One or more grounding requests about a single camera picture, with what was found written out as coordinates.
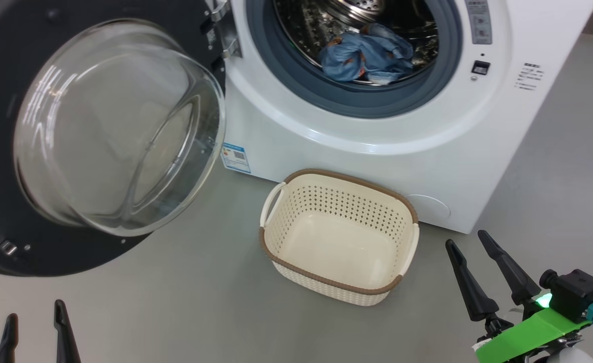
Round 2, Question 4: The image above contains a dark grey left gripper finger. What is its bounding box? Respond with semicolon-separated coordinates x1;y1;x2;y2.
54;300;82;363
0;313;19;363

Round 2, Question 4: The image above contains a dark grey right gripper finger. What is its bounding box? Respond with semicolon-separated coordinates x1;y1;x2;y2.
478;230;541;306
445;239;499;322

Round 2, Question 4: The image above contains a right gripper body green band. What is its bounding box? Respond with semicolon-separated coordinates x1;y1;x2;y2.
473;292;591;363

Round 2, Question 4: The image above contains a blue cartoon print garment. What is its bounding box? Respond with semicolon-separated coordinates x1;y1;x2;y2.
319;24;415;85

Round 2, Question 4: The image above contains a black glass washing machine door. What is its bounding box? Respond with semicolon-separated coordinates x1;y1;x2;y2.
0;0;226;277

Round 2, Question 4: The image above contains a cream perforated laundry basket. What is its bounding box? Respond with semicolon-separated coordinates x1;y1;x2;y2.
259;169;420;307

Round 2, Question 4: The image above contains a white washing machine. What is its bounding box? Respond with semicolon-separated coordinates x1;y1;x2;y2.
221;0;593;234

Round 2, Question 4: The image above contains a grey rubber door gasket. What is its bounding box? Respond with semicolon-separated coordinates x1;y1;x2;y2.
246;0;463;119

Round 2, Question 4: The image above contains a chrome door hinge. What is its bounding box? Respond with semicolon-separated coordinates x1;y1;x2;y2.
203;0;241;58

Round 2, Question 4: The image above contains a white round filter cover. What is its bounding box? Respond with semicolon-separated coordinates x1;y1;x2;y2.
405;194;450;222

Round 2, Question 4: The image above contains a blue energy label sticker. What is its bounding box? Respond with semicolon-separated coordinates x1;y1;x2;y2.
221;143;251;174

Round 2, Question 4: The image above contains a grey warning label sticker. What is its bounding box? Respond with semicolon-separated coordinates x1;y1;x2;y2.
465;0;493;45

